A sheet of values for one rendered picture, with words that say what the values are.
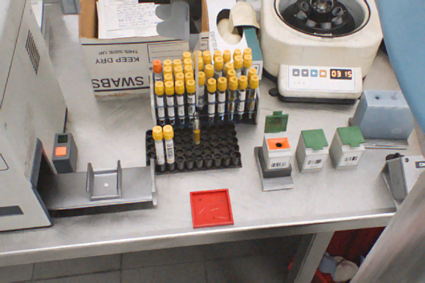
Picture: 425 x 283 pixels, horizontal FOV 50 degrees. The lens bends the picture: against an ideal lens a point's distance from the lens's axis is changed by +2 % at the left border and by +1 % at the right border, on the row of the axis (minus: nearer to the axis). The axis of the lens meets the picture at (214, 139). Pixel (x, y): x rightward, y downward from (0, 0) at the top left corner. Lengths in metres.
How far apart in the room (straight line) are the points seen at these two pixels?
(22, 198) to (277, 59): 0.54
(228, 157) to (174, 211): 0.14
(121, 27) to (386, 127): 0.58
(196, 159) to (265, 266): 0.94
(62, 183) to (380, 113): 0.56
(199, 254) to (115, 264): 0.30
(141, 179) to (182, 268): 0.95
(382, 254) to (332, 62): 0.80
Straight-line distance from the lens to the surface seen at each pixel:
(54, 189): 0.78
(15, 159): 0.65
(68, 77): 1.01
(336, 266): 1.51
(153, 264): 1.69
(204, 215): 0.76
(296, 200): 0.80
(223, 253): 1.70
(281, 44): 0.91
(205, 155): 0.80
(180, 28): 0.61
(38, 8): 1.12
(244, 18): 0.99
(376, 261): 0.17
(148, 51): 0.87
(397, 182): 0.82
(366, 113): 0.85
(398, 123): 0.88
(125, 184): 0.76
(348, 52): 0.94
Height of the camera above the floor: 1.54
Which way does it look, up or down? 51 degrees down
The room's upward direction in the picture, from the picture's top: 2 degrees clockwise
